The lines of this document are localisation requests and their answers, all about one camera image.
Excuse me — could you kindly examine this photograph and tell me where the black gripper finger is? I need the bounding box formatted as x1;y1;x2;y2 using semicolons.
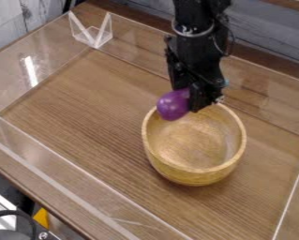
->
189;82;228;113

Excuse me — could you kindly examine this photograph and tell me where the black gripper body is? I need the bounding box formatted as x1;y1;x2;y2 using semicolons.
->
163;22;232;92

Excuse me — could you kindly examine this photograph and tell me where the purple toy eggplant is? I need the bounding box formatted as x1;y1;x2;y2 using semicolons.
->
156;85;192;121

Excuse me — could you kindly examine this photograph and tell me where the light wooden bowl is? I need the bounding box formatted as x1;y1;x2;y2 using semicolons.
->
141;104;247;187

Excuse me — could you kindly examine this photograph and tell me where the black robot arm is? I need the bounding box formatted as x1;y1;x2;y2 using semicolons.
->
164;0;231;113

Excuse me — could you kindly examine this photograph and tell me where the yellow tag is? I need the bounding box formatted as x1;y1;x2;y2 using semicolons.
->
33;208;49;229

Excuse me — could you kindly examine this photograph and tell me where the clear acrylic corner bracket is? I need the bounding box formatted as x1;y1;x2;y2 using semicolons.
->
68;12;112;49

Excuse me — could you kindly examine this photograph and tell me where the black cable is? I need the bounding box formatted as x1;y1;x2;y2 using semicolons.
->
0;210;36;240

